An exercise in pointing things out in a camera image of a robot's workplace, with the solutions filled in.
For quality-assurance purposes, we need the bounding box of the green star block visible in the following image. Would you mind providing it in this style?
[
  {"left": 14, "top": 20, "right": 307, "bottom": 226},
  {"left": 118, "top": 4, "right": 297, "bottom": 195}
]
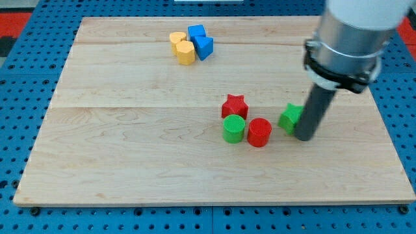
[{"left": 278, "top": 103, "right": 304, "bottom": 135}]

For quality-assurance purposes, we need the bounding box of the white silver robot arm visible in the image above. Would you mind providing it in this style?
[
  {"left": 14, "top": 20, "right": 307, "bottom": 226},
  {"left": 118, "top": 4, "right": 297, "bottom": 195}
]
[{"left": 304, "top": 0, "right": 415, "bottom": 94}]

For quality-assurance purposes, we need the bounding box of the wooden board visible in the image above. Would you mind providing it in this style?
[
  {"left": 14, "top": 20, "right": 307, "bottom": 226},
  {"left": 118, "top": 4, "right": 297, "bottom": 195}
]
[{"left": 14, "top": 16, "right": 415, "bottom": 207}]

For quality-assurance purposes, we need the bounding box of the green cylinder block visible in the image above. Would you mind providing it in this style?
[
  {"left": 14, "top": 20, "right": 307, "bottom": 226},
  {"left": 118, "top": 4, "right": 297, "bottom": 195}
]
[{"left": 222, "top": 114, "right": 246, "bottom": 144}]

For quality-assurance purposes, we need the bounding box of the red star block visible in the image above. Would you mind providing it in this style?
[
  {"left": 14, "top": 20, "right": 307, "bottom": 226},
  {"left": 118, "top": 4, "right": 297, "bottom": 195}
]
[{"left": 221, "top": 94, "right": 249, "bottom": 120}]

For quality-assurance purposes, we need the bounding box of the red cylinder block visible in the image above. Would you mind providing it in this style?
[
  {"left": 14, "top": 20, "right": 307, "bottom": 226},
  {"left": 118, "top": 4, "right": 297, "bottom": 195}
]
[{"left": 247, "top": 118, "right": 272, "bottom": 148}]

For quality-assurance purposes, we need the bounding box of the yellow hexagon block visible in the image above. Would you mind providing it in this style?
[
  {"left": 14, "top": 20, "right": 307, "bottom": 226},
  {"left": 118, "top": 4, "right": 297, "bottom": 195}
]
[{"left": 176, "top": 40, "right": 195, "bottom": 65}]

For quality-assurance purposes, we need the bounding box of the blue triangle block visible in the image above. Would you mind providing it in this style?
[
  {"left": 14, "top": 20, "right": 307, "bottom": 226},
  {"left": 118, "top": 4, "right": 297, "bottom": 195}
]
[{"left": 194, "top": 36, "right": 214, "bottom": 60}]

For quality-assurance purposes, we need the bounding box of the yellow heart block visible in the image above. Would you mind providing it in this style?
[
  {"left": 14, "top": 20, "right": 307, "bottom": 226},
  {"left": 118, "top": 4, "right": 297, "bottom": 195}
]
[{"left": 169, "top": 31, "right": 187, "bottom": 55}]

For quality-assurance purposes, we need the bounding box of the blue cube block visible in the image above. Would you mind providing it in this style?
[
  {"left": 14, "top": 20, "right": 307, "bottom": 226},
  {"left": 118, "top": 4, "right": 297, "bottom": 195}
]
[{"left": 188, "top": 25, "right": 206, "bottom": 42}]

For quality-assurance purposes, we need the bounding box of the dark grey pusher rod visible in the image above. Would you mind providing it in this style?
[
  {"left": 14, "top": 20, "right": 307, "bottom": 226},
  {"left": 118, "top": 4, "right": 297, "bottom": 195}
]
[{"left": 294, "top": 84, "right": 336, "bottom": 141}]

